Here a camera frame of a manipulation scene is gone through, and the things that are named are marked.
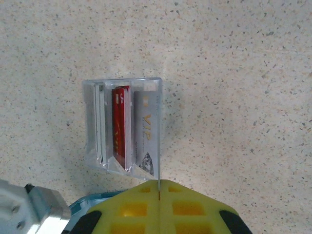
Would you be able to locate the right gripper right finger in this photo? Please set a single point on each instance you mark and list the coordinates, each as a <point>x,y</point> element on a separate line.
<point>168,219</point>

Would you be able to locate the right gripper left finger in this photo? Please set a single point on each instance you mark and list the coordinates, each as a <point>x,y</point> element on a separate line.
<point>151,219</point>

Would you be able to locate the red credit card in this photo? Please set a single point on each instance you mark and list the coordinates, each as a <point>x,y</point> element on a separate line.
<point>159,185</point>

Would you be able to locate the teal card holder wallet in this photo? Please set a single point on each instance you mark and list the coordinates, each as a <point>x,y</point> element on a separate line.
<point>78,207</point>

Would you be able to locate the silver VIP card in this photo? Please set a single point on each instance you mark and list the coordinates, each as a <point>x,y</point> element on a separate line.
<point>146,122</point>

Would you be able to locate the red card stack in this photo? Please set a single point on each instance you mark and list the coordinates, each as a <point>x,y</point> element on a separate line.
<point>119,122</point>

